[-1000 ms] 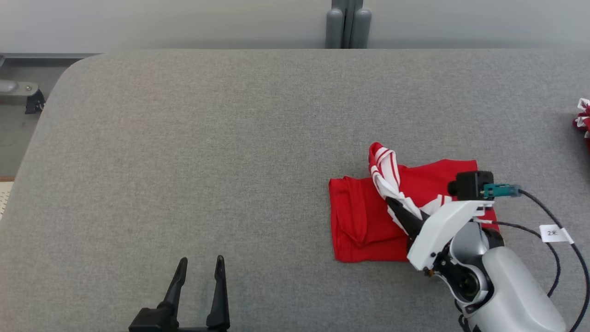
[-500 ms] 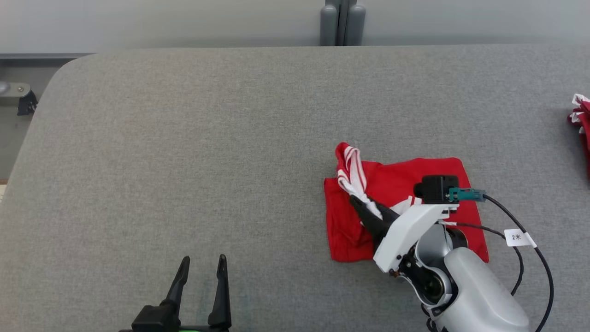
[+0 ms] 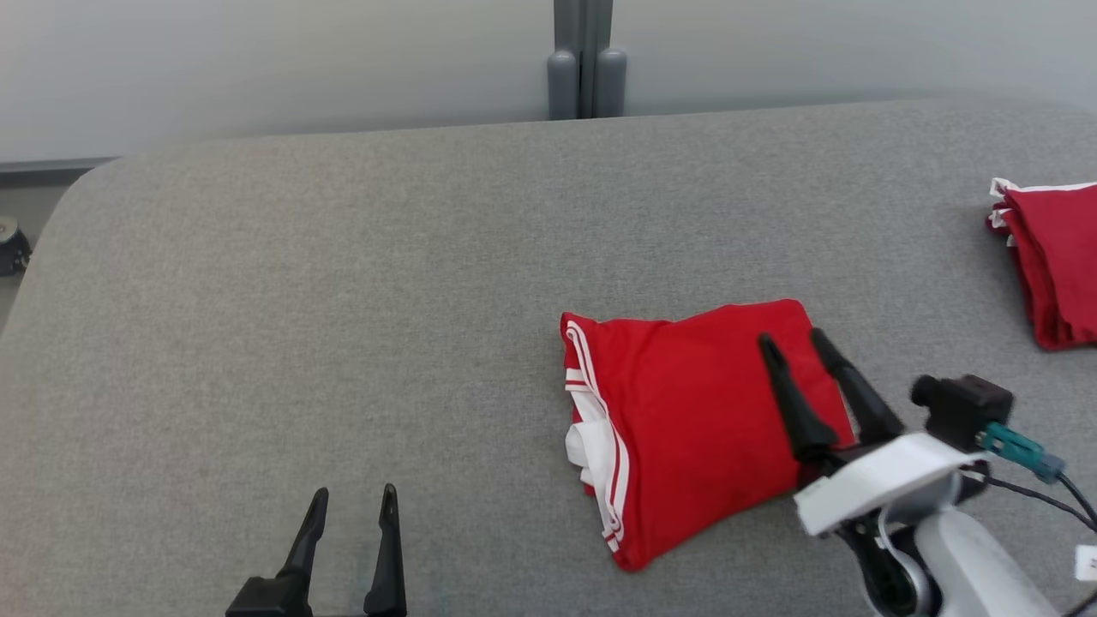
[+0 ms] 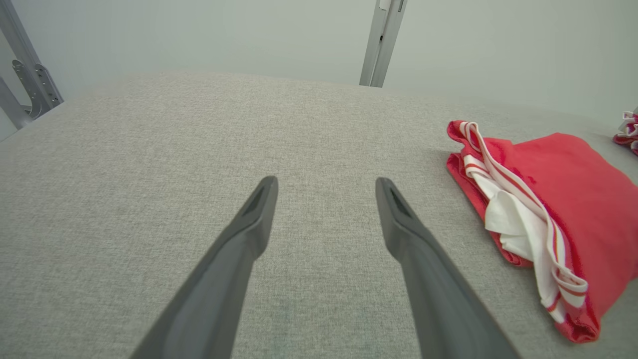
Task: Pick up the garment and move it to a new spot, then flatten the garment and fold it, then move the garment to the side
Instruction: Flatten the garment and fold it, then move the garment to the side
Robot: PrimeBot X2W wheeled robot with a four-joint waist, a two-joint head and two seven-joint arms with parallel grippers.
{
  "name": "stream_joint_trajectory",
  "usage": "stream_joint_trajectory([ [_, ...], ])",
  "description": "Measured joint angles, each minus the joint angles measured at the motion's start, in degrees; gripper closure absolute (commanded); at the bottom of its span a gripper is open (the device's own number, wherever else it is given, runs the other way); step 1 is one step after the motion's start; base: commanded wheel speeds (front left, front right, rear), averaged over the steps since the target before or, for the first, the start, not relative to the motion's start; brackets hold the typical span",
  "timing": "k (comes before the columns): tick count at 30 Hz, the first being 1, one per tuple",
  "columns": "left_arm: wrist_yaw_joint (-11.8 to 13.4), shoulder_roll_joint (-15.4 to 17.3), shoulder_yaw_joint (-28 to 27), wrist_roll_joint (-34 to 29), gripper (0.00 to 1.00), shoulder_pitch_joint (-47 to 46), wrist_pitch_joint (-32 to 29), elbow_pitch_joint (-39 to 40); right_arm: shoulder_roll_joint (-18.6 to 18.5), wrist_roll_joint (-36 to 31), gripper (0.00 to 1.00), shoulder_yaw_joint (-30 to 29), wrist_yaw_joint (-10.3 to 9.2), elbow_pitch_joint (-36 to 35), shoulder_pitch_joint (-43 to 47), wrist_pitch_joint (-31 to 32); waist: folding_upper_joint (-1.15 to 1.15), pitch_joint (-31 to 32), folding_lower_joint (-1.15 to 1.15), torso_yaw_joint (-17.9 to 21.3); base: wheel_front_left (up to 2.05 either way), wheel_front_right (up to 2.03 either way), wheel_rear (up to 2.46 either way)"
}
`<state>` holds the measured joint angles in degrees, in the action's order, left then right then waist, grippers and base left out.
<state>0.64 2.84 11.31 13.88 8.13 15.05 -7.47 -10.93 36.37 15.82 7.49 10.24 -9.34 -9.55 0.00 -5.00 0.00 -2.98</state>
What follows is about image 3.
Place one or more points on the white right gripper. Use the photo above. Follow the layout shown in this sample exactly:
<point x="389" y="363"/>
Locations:
<point x="883" y="480"/>

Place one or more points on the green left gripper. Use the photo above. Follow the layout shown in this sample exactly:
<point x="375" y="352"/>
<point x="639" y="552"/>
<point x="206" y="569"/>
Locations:
<point x="266" y="600"/>

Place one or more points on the red white basketball jersey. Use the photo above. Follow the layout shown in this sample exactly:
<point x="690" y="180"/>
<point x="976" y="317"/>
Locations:
<point x="686" y="411"/>

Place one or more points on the red white basketball shorts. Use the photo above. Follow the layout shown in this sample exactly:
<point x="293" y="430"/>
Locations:
<point x="1063" y="257"/>

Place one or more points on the grey fabric sofa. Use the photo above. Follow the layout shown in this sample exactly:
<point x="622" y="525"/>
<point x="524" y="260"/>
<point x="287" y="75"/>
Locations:
<point x="343" y="343"/>

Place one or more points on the dark round floor object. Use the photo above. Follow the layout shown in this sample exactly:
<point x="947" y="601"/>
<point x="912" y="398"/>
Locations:
<point x="13" y="253"/>

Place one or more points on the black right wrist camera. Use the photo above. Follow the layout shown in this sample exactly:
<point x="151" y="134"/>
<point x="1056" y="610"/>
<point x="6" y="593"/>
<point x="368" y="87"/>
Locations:
<point x="968" y="407"/>

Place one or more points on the teal right camera connector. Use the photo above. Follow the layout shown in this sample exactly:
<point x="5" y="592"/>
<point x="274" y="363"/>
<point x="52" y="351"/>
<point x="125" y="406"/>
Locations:
<point x="1016" y="446"/>

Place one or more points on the grey partition post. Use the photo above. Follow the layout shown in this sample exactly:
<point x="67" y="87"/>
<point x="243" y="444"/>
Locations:
<point x="587" y="51"/>

